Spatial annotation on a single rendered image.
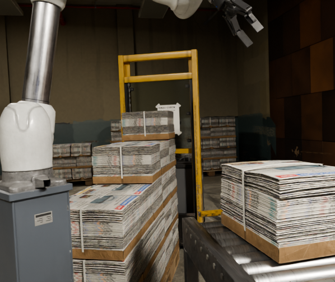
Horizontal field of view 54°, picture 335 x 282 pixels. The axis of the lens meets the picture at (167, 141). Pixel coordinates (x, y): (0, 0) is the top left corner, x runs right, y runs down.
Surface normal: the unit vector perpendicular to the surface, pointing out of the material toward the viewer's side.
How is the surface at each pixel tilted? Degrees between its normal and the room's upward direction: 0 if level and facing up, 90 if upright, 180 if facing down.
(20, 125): 78
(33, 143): 88
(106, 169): 90
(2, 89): 90
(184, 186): 90
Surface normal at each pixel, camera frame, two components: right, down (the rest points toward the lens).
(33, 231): 0.73, 0.00
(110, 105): 0.18, 0.04
